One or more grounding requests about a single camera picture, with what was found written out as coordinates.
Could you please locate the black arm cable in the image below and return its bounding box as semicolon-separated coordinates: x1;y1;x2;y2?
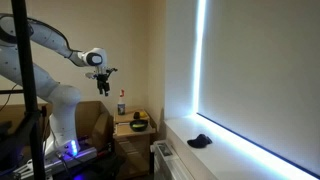
0;13;83;56

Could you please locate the black bowl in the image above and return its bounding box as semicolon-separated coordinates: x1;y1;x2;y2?
129;119;149;133

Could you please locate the grey window blind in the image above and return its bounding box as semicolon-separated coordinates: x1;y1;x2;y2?
197;0;320;178

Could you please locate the black stand pole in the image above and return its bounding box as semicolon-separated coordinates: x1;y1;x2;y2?
0;0;47;180

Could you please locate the brown cardboard box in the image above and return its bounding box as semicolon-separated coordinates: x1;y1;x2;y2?
0;100;115;152

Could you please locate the wooden cabinet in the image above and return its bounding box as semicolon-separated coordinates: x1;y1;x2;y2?
113;107;157;178

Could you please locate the wooden drawer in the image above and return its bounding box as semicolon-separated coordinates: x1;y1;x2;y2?
112;121;157;140

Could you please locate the black cloth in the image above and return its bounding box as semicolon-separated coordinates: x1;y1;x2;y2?
186;133;213;149

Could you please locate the white radiator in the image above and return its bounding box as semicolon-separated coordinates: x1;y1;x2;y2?
149;139;197;180

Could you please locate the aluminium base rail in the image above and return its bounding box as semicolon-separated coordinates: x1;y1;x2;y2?
13;146;98;178

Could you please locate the spray bottle with red trigger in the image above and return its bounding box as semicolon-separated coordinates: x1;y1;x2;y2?
117;88;127;116

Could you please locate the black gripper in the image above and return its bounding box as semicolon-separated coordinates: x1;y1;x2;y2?
96;73;112;98

